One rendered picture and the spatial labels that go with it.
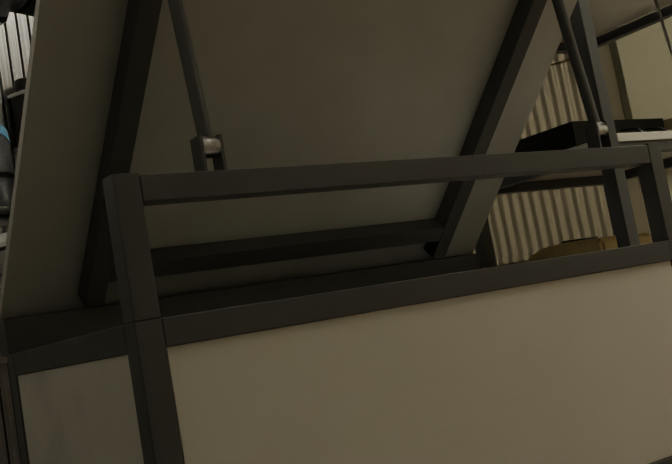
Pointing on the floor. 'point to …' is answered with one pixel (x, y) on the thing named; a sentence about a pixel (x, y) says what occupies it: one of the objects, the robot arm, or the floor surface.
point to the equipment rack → (589, 11)
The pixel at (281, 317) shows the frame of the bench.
